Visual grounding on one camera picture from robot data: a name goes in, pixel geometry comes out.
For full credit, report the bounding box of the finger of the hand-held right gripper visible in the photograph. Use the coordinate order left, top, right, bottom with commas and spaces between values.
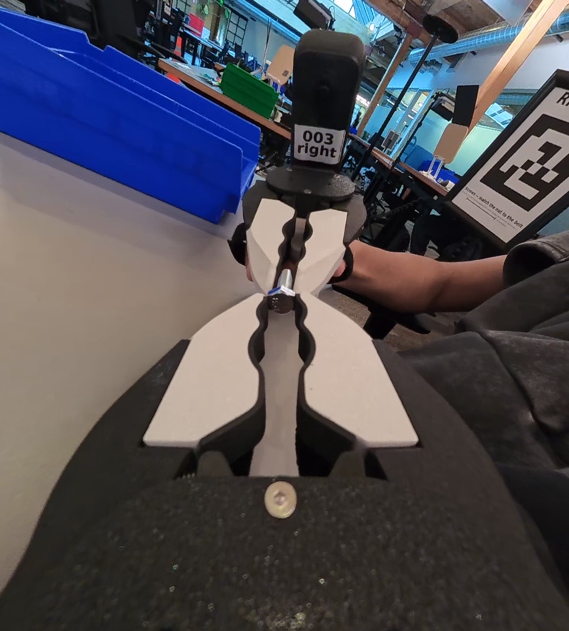
292, 209, 348, 302
245, 197, 299, 296

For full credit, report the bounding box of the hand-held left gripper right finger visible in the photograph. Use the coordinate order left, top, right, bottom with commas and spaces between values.
294, 292, 419, 476

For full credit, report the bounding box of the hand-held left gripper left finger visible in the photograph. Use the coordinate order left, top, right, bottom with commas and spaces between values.
142, 292, 269, 476

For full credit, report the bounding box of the medium steel bolt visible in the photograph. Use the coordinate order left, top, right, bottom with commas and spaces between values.
266, 269, 297, 316

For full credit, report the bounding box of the blue plastic bin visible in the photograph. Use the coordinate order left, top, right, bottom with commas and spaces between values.
0, 0, 261, 225

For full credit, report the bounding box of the person's right forearm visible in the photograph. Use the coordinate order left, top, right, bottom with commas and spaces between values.
399, 254, 508, 315

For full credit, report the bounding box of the grey desk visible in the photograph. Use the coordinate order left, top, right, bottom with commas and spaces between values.
0, 74, 334, 617

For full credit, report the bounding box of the person's right hand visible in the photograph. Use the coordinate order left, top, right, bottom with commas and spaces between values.
333, 241, 405, 310

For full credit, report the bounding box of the wooden board stand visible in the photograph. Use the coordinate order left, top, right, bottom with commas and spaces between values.
266, 45, 296, 93
433, 85, 481, 179

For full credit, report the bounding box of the black studio light panel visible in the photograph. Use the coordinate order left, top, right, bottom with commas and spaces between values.
293, 0, 335, 29

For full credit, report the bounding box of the stack of green bins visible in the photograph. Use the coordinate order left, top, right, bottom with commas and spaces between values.
219, 63, 281, 119

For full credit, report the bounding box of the black light stand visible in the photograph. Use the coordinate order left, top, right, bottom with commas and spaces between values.
351, 14, 460, 181

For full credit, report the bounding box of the wooden work table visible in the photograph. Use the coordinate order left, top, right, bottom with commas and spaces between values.
159, 58, 292, 141

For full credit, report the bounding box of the black office chair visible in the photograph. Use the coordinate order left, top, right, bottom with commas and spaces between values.
89, 0, 177, 62

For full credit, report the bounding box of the black framed marker poster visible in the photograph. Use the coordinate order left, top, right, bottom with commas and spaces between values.
445, 69, 569, 250

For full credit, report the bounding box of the silver ceiling air duct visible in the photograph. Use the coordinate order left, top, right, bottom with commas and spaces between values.
408, 4, 569, 63

